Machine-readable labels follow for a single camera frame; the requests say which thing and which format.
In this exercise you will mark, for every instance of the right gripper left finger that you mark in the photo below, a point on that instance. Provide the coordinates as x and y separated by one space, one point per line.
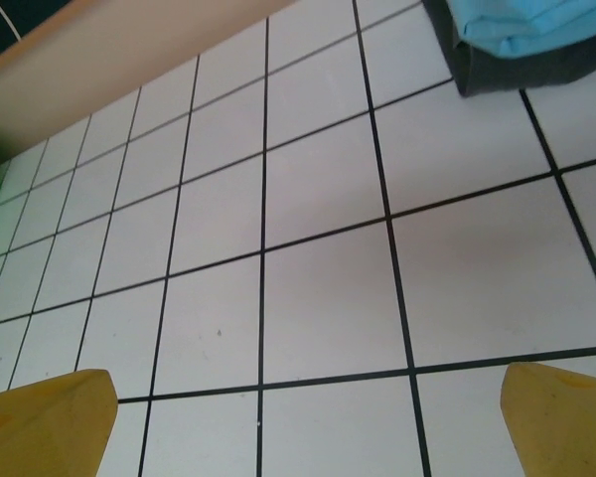
40 427

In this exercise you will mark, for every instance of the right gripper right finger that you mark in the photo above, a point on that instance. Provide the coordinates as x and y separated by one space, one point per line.
566 427

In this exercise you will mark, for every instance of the dark grey folded t-shirt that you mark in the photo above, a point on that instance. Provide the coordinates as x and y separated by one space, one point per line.
501 74

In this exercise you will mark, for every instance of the light blue folded t-shirt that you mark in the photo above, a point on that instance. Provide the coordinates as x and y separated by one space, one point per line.
526 20

